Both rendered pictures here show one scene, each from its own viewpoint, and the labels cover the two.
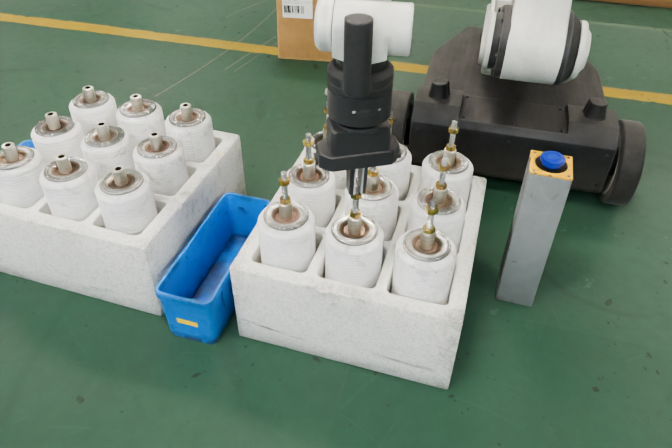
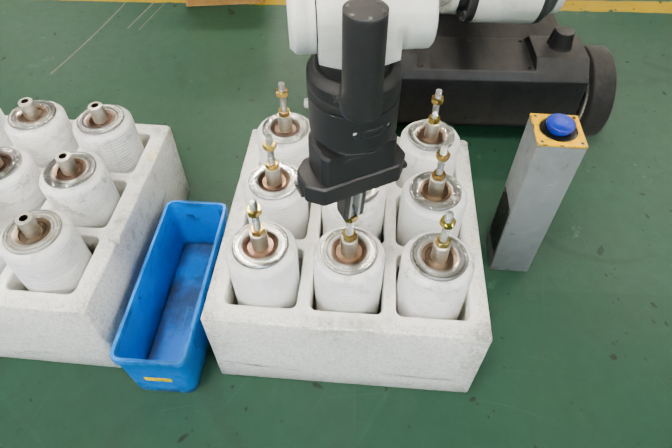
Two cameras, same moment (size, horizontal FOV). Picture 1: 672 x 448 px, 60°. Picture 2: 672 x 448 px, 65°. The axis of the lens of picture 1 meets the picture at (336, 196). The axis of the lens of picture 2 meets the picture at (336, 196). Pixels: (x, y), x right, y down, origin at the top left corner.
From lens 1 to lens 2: 33 cm
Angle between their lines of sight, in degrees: 13
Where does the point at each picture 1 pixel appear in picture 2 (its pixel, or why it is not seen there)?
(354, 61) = (363, 75)
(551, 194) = (561, 165)
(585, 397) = (606, 369)
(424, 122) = not seen: hidden behind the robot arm
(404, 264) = (418, 286)
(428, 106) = not seen: hidden behind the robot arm
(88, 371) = not seen: outside the picture
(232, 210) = (180, 219)
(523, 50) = not seen: outside the picture
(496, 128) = (459, 74)
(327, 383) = (336, 414)
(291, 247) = (274, 284)
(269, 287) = (254, 332)
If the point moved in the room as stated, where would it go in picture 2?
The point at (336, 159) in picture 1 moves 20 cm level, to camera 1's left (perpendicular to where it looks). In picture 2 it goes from (330, 191) to (131, 222)
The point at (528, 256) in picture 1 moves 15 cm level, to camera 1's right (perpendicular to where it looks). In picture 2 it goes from (529, 227) to (610, 213)
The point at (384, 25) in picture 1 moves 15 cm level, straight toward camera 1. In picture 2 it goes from (397, 10) to (450, 139)
